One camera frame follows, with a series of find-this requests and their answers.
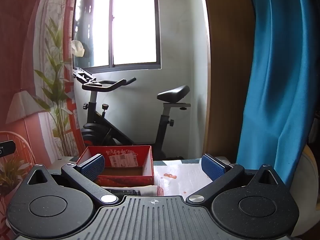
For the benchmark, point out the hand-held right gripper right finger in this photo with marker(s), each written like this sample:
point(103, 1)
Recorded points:
point(211, 166)

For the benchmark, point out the black exercise bike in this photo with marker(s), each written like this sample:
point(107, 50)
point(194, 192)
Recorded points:
point(112, 127)

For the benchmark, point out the blue curtain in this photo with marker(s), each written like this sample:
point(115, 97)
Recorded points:
point(275, 80)

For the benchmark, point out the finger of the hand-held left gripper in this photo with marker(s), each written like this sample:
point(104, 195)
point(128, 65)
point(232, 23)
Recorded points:
point(7, 147)

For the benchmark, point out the wooden panel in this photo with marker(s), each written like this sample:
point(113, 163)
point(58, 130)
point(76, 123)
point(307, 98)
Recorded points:
point(225, 80)

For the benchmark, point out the printed wall cloth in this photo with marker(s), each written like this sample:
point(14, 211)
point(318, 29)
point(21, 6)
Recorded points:
point(30, 55)

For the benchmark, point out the white cushion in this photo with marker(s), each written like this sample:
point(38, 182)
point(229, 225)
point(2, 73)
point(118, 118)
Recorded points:
point(308, 170)

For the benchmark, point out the red strawberry print box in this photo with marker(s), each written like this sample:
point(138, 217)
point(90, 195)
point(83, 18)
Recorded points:
point(125, 180)

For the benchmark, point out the white plastic bag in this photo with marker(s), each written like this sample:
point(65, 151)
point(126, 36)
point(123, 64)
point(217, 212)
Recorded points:
point(78, 48)

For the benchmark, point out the plastic package of black insoles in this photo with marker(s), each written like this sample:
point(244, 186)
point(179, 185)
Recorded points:
point(147, 190)

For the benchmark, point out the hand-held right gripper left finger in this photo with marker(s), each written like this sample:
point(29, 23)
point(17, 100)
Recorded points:
point(93, 166)

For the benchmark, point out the window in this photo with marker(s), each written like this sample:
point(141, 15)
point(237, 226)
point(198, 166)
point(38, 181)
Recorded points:
point(135, 30)

